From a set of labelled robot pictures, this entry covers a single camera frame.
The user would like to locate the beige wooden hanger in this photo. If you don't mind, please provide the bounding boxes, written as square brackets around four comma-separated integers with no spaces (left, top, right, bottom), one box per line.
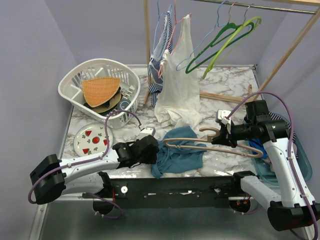
[163,127,264,158]

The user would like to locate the teal blue tank top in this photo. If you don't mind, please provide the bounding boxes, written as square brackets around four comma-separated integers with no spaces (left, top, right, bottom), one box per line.
[150,126,206,179]

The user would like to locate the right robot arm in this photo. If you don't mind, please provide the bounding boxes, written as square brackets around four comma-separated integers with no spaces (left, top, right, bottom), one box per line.
[212,100,320,231]

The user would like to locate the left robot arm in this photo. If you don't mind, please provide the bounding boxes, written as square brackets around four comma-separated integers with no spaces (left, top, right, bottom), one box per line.
[27,135,159,205]

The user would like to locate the white tank top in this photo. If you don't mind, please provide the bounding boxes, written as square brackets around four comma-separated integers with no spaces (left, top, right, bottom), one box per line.
[154,14,203,133]

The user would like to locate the dark green plastic hanger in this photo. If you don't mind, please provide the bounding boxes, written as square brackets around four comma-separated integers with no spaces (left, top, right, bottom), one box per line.
[184,2,261,75]

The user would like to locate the light blue plastic hanger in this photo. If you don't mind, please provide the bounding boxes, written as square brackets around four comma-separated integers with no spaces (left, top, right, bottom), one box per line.
[176,0,253,72]

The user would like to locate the lime green hanger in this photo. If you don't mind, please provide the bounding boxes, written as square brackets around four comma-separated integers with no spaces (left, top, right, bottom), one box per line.
[202,16,262,79]

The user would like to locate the bright blue garment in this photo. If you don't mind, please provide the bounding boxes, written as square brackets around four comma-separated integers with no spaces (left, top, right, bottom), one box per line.
[248,139,267,156]

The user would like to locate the pink garment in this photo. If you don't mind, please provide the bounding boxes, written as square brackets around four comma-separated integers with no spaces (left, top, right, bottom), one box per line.
[264,157,275,173]

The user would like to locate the black white striped garment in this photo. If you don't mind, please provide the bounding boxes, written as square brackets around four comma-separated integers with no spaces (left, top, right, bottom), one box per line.
[268,111,292,140]

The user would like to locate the dark plates in basket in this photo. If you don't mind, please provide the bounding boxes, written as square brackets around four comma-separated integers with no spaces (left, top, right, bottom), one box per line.
[84,87,131,117]

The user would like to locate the watermelon pattern plate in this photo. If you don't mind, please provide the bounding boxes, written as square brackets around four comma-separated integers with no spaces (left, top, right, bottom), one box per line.
[73,122,114,157]

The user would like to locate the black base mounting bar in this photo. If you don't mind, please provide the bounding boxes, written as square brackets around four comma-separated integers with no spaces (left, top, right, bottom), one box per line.
[97,176,248,209]

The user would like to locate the orange woven mat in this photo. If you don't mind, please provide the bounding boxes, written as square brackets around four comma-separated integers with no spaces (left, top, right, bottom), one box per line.
[82,77,121,108]

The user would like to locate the teal plastic bin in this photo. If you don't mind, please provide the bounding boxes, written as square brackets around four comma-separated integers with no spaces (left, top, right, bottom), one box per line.
[246,132,313,186]

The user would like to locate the white plastic laundry basket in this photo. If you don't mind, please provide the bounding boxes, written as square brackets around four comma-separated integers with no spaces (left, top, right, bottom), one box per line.
[58,58,141,129]

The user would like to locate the blue striped garment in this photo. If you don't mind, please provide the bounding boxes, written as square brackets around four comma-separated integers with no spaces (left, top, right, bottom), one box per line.
[148,10,173,107]

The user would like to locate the wooden clothes rack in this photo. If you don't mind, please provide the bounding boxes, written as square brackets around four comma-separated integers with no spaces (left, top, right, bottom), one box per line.
[143,0,320,103]

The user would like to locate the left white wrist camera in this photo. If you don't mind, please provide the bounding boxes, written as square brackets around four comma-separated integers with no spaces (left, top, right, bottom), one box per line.
[138,126,156,140]

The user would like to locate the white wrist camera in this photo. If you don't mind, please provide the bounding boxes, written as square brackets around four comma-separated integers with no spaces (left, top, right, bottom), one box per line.
[215,109,232,125]
[138,126,156,140]

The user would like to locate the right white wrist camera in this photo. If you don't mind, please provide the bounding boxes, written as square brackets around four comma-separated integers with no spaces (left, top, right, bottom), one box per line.
[215,109,232,125]

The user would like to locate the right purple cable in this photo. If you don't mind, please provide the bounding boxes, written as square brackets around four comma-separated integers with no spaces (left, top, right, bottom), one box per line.
[224,91,317,240]

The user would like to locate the pink wire hanger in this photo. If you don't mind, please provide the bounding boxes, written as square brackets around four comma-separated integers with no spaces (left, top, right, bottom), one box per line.
[158,0,193,78]

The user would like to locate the light blue wire hanger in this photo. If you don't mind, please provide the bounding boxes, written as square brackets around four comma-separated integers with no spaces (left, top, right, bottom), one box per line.
[152,0,173,58]

